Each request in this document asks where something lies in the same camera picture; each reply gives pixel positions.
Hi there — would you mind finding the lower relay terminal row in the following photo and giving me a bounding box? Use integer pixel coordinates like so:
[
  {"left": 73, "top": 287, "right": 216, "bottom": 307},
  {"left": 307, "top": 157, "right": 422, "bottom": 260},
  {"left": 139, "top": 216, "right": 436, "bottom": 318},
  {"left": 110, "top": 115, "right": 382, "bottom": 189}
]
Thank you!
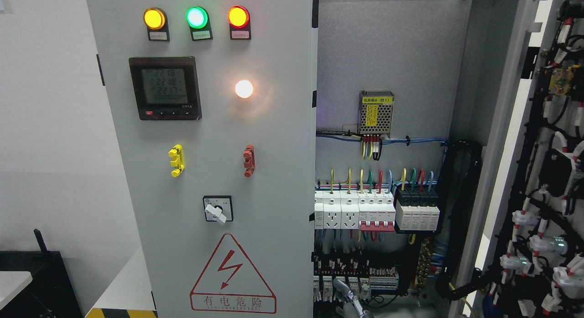
[{"left": 311, "top": 250, "right": 400, "bottom": 303}]

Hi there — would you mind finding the black cable loom right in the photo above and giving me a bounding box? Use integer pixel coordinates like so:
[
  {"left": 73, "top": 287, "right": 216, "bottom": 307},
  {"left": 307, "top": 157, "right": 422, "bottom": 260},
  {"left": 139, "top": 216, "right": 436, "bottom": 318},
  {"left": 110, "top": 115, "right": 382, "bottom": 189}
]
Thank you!
[{"left": 434, "top": 140, "right": 483, "bottom": 301}]

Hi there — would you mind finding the green indicator lamp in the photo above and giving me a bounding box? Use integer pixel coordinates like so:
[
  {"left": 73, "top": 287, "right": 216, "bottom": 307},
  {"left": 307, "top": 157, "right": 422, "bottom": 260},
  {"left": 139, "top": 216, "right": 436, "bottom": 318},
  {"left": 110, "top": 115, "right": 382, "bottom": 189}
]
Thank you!
[{"left": 185, "top": 6, "right": 213, "bottom": 41}]

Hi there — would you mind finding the black digital power meter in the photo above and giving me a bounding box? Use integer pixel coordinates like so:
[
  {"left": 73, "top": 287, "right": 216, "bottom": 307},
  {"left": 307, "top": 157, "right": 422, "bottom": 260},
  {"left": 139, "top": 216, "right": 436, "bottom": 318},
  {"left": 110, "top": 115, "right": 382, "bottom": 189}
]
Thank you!
[{"left": 129, "top": 56, "right": 202, "bottom": 120}]

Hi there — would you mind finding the yellow indicator lamp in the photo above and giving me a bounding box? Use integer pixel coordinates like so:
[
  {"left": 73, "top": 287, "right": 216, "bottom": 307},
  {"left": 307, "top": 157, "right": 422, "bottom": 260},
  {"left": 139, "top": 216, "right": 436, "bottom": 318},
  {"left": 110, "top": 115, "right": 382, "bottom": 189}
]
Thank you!
[{"left": 143, "top": 7, "right": 170, "bottom": 42}]

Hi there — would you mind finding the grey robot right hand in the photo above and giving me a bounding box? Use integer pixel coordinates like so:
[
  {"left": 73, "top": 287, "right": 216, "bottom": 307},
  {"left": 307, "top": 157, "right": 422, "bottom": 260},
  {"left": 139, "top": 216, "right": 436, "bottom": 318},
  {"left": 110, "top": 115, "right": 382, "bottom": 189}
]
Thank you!
[{"left": 332, "top": 278, "right": 374, "bottom": 318}]

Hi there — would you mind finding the black white surge protector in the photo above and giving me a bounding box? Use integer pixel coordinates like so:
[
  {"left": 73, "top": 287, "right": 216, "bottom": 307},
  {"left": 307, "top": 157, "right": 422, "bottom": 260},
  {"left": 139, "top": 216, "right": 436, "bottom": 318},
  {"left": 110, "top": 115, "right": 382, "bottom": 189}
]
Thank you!
[{"left": 396, "top": 188, "right": 440, "bottom": 232}]

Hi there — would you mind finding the white glowing indicator lamp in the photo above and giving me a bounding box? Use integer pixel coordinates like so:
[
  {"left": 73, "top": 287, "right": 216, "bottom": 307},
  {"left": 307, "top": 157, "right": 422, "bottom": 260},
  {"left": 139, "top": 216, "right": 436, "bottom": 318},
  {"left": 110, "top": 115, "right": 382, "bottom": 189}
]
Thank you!
[{"left": 235, "top": 79, "right": 254, "bottom": 99}]

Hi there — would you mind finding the red high voltage warning sticker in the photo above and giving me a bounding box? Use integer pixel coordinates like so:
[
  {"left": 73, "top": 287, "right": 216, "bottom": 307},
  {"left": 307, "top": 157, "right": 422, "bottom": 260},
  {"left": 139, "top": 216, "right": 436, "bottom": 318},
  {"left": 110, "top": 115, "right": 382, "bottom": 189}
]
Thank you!
[{"left": 190, "top": 233, "right": 277, "bottom": 314}]

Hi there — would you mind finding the black box with antenna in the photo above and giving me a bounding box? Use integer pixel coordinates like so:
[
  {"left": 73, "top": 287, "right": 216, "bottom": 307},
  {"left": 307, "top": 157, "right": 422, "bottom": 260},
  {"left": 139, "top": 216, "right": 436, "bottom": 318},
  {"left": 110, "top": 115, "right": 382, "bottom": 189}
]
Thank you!
[{"left": 0, "top": 229, "right": 83, "bottom": 318}]

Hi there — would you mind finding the white socket breaker row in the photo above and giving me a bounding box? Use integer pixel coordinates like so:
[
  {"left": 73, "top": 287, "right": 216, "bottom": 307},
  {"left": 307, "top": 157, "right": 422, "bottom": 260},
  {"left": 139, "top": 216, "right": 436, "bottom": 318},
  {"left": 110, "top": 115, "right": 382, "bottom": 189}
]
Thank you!
[{"left": 313, "top": 189, "right": 396, "bottom": 231}]

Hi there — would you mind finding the red indicator lamp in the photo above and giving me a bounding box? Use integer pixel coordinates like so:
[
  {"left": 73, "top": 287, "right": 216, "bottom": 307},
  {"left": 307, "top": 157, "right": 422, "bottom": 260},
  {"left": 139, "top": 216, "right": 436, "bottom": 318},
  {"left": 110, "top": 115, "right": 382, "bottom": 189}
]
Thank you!
[{"left": 228, "top": 5, "right": 251, "bottom": 40}]

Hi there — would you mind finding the yellow terminal post block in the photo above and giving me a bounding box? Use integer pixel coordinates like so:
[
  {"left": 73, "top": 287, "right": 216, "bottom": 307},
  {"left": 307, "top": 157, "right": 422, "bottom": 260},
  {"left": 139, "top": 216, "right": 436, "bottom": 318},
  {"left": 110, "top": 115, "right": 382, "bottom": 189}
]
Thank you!
[{"left": 168, "top": 144, "right": 185, "bottom": 178}]

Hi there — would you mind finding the white rotary selector switch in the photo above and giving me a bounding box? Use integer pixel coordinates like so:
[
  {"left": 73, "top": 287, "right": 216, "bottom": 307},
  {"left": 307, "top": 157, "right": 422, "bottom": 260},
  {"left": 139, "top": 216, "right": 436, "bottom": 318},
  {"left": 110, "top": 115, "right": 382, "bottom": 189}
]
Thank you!
[{"left": 203, "top": 195, "right": 234, "bottom": 225}]

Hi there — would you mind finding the red terminal post block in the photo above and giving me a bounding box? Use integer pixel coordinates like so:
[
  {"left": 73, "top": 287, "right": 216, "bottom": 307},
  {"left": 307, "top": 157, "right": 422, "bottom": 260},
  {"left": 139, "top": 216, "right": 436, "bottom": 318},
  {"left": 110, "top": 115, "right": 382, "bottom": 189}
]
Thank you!
[{"left": 243, "top": 145, "right": 256, "bottom": 178}]

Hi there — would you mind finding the grey cabinet door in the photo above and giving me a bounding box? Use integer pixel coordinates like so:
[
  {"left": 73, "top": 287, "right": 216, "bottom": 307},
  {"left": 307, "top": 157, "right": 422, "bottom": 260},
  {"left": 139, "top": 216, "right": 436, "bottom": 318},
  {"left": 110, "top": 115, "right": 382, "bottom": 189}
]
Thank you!
[
  {"left": 86, "top": 0, "right": 318, "bottom": 318},
  {"left": 437, "top": 0, "right": 583, "bottom": 318}
]

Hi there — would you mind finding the metal mesh power supply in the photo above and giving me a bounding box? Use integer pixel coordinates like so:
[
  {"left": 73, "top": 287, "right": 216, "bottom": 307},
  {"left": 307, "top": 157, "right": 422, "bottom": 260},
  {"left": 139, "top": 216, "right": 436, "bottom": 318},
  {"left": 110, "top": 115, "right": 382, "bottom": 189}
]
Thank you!
[{"left": 357, "top": 91, "right": 395, "bottom": 135}]

